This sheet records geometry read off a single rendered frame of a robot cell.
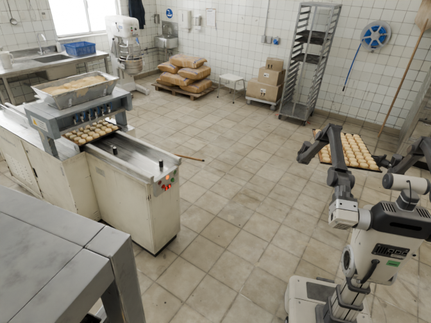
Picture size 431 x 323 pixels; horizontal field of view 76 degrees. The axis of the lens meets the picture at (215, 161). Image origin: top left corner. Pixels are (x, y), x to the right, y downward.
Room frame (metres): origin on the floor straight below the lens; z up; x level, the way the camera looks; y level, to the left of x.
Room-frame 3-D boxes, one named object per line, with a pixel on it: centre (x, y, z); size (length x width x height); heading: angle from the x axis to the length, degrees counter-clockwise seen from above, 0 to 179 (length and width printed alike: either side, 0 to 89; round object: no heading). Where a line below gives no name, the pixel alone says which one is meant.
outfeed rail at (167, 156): (2.24, 1.11, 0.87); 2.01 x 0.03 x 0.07; 58
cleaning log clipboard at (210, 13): (6.19, 0.26, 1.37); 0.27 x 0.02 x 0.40; 59
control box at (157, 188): (1.60, 0.36, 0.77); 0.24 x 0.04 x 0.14; 148
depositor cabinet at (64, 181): (2.31, 1.50, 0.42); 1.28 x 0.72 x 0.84; 58
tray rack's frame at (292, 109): (4.68, -1.41, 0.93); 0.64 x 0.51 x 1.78; 152
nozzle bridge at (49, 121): (2.06, 1.09, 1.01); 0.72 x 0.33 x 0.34; 148
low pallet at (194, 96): (5.77, 0.75, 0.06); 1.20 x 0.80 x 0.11; 61
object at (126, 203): (1.79, 0.66, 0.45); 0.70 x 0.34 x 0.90; 58
